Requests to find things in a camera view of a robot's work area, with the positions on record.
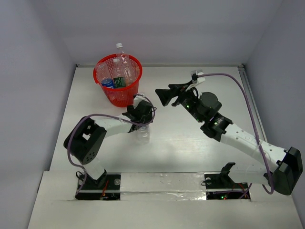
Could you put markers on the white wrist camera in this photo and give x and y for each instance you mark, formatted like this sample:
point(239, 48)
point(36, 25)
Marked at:
point(138, 98)
point(197, 78)

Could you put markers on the green label clear bottle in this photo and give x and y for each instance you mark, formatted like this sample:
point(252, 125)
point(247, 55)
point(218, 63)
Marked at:
point(118, 76)

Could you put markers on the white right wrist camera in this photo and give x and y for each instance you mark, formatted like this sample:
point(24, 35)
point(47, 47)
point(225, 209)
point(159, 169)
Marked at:
point(197, 78)

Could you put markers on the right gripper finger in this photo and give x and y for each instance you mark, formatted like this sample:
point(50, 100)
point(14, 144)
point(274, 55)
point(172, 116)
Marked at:
point(166, 95)
point(180, 86)

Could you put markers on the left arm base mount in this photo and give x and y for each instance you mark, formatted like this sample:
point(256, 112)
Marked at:
point(110, 190)

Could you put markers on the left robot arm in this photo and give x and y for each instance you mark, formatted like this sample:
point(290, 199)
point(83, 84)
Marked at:
point(86, 138)

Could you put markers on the red plastic mesh bin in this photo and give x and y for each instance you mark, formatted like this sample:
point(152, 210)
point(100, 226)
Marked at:
point(117, 89)

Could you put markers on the white orange label bottle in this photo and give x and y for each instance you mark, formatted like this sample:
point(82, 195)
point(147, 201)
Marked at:
point(143, 135)

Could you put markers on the plain clear plastic bottle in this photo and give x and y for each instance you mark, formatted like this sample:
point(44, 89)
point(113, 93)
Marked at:
point(125, 63)

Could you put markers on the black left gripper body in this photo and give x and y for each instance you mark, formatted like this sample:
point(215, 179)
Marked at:
point(133, 114)

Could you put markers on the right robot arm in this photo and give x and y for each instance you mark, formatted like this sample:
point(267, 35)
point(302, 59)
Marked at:
point(285, 165)

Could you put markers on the silver foil tape strip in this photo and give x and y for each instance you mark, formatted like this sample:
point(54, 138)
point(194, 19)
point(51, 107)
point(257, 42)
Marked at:
point(162, 187)

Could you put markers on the aluminium rail on wall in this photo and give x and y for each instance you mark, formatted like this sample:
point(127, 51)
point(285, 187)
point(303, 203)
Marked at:
point(253, 106)

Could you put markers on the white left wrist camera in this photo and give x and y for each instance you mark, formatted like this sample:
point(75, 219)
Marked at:
point(138, 98)

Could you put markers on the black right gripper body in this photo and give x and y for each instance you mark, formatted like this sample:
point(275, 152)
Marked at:
point(187, 99)

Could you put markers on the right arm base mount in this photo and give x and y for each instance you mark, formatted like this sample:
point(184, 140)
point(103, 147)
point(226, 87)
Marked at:
point(219, 186)

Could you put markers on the blue label clear bottle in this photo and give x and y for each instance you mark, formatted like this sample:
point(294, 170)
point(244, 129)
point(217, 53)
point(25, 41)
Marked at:
point(103, 75)

